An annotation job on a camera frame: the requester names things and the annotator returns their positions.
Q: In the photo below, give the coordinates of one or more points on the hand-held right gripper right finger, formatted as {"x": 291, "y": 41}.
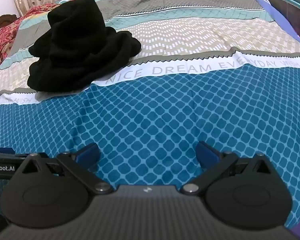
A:
{"x": 207, "y": 153}

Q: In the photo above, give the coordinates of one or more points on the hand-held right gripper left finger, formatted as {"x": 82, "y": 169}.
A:
{"x": 88, "y": 153}

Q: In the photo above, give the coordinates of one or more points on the black pants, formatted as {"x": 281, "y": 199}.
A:
{"x": 77, "y": 55}

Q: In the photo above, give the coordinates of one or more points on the teal and grey patterned bedspread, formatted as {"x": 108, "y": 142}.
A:
{"x": 165, "y": 110}

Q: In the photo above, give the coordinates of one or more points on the wooden headboard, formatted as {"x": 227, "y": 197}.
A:
{"x": 2, "y": 21}

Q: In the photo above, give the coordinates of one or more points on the purple bed sheet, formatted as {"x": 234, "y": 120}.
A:
{"x": 277, "y": 17}

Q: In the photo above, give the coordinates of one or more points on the dark table with teal edge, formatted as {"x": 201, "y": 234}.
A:
{"x": 290, "y": 10}

